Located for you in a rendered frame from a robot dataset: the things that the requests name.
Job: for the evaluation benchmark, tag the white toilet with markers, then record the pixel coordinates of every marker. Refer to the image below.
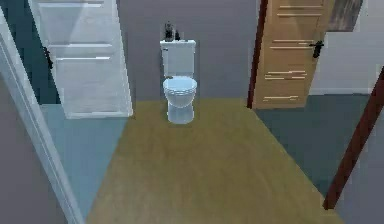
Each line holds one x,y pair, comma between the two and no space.
179,86

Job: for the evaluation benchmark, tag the small black bottle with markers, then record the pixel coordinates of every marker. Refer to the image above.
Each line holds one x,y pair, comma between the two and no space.
177,35

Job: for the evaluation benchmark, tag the dark grey bottle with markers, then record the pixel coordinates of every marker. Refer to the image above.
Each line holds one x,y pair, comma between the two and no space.
169,31

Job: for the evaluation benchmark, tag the tan wooden room door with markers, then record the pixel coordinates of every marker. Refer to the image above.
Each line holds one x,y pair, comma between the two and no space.
286,60

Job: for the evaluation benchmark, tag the white room door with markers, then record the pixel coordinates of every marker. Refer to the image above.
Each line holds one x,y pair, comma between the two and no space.
86,66

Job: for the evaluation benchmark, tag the grey framed wall picture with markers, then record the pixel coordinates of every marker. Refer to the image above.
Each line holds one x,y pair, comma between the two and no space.
345,15

